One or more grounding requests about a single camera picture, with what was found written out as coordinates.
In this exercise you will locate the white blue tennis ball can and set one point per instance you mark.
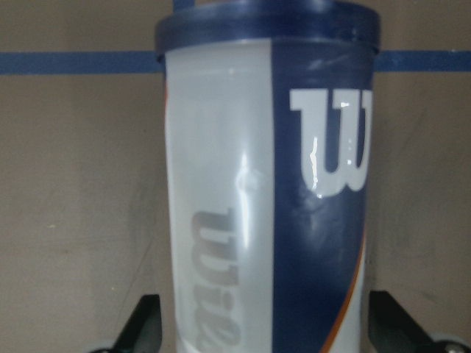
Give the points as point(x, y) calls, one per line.
point(268, 126)

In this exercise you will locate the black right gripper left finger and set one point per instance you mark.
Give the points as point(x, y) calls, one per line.
point(143, 330)

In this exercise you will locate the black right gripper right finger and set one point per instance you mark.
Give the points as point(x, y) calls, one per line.
point(392, 329)

